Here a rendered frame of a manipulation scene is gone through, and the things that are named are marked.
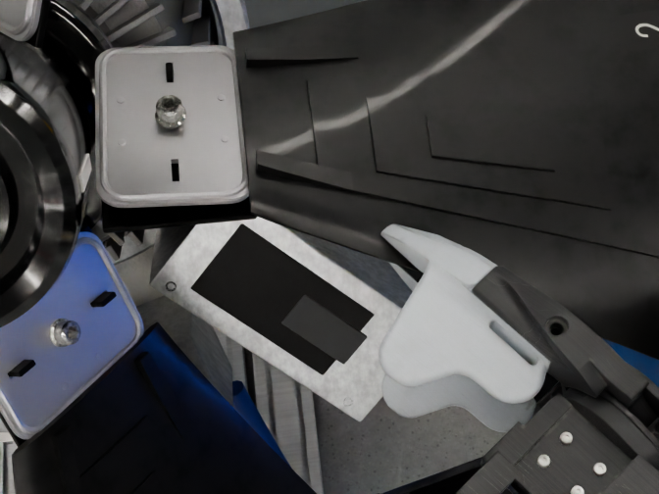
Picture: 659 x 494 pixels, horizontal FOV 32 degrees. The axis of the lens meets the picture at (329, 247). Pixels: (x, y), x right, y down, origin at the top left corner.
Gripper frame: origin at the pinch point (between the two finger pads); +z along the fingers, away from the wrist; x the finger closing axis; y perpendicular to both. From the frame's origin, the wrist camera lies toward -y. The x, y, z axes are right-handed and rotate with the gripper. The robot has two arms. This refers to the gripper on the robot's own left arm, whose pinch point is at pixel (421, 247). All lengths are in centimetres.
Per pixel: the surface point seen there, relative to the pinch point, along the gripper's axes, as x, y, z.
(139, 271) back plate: 24.9, 6.3, 19.7
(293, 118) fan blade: -1.2, -0.1, 7.9
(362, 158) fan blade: -1.0, -0.9, 4.4
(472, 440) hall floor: 121, -22, 11
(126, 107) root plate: -1.7, 4.8, 13.3
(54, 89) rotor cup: -5.1, 7.1, 13.9
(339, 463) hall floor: 119, -6, 21
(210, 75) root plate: -0.7, 0.9, 12.4
